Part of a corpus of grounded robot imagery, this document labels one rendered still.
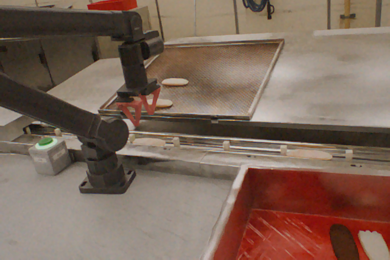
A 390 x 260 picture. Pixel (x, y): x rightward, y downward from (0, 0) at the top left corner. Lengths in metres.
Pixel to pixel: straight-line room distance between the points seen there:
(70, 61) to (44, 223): 3.20
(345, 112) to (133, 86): 0.53
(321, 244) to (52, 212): 0.57
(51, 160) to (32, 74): 3.47
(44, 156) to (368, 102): 0.84
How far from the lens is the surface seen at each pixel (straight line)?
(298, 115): 0.96
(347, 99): 1.02
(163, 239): 0.72
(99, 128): 0.80
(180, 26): 5.04
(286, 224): 0.71
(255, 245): 0.67
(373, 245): 0.67
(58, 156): 1.03
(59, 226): 0.84
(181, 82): 1.20
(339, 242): 0.67
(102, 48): 3.70
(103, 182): 0.87
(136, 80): 0.90
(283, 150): 0.85
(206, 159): 0.85
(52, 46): 4.09
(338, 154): 0.87
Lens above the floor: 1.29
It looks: 23 degrees down
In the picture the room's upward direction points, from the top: 9 degrees counter-clockwise
